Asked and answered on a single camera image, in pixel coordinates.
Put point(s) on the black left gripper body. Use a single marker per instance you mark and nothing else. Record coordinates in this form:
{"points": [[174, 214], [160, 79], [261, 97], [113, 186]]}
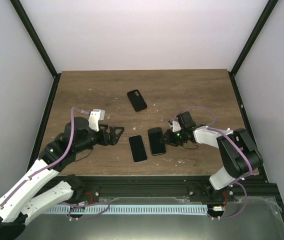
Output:
{"points": [[103, 141]]}

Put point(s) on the purple edged smartphone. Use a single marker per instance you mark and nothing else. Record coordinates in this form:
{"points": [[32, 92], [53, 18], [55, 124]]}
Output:
{"points": [[137, 148]]}

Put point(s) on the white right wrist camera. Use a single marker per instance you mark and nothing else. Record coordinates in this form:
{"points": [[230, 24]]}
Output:
{"points": [[174, 125]]}

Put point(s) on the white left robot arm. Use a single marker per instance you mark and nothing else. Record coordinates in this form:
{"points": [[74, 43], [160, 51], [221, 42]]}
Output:
{"points": [[22, 203]]}

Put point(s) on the black frame post left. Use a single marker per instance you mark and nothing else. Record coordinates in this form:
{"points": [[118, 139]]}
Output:
{"points": [[24, 18]]}

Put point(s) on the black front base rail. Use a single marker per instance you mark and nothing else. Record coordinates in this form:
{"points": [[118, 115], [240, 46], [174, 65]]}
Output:
{"points": [[194, 187]]}

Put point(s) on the black frame post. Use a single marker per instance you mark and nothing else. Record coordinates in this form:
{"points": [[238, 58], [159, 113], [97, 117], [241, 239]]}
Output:
{"points": [[24, 18], [262, 20]]}

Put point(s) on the light blue slotted cable duct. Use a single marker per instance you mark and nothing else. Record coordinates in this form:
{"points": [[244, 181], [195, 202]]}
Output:
{"points": [[131, 209]]}

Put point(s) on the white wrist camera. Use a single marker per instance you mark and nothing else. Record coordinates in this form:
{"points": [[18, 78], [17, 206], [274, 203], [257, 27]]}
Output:
{"points": [[95, 116], [174, 125]]}

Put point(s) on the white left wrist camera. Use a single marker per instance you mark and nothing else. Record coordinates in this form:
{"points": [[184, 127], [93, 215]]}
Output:
{"points": [[95, 116]]}

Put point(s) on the metal sheet front panel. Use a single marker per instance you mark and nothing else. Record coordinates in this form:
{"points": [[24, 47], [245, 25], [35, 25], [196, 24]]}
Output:
{"points": [[252, 218]]}

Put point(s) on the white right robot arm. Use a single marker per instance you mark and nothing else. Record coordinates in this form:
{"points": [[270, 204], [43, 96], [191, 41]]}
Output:
{"points": [[239, 154]]}

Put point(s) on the black frame post right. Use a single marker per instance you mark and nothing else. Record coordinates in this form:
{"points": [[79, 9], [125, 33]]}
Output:
{"points": [[262, 20]]}

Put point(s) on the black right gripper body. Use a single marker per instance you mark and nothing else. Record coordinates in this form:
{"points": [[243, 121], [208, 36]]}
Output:
{"points": [[178, 140]]}

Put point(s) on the black phone case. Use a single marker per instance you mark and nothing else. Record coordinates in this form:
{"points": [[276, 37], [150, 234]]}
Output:
{"points": [[136, 100], [156, 146]]}

